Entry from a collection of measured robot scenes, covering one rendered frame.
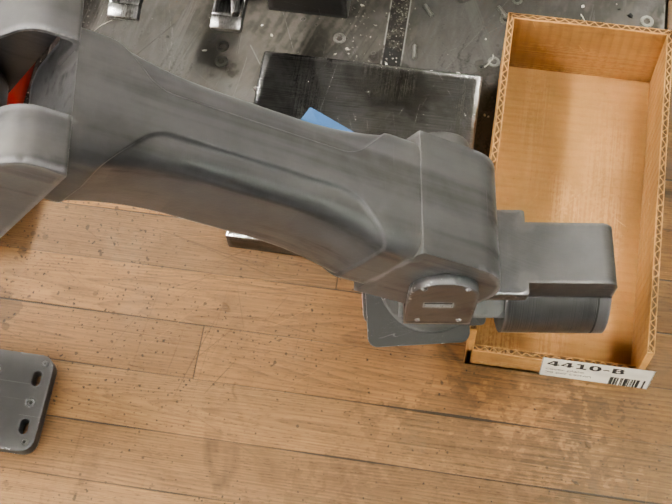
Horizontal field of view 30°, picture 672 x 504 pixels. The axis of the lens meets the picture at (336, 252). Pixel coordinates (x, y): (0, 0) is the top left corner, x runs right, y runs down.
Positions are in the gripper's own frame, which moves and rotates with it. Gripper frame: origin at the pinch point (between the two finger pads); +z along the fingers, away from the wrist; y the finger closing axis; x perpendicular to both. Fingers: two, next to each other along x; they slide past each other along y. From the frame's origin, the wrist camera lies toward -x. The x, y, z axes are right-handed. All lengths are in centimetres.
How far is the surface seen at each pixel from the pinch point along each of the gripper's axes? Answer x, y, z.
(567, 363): -10.4, -7.7, -4.3
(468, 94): -6.0, 11.2, 7.3
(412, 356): -0.2, -7.3, -0.2
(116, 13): 19.8, 18.3, 4.9
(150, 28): 18.5, 18.1, 14.2
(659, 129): -18.4, 7.7, 0.1
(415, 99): -1.9, 11.0, 7.4
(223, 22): 12.0, 17.2, 4.0
